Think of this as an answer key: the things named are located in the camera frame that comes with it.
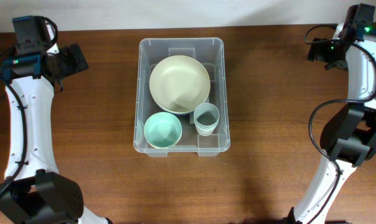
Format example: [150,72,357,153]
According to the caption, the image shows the cream bowl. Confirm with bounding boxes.
[149,81,210,112]
[149,55,210,114]

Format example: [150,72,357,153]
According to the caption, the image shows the mint green small bowl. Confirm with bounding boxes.
[144,112,182,149]

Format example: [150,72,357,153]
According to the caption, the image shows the grey cup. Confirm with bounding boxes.
[194,103,220,128]

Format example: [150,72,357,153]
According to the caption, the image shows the mint green cup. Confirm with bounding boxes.
[194,121,219,130]

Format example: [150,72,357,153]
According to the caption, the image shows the cream cup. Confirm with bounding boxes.
[195,127,215,136]

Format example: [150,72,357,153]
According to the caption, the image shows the yellow small bowl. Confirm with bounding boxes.
[144,124,182,148]

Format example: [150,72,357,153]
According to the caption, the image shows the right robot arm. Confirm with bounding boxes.
[282,3,376,223]

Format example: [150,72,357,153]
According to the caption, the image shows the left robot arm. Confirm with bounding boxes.
[0,16,110,224]

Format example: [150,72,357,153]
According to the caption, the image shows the clear plastic storage bin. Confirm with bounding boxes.
[133,37,231,157]

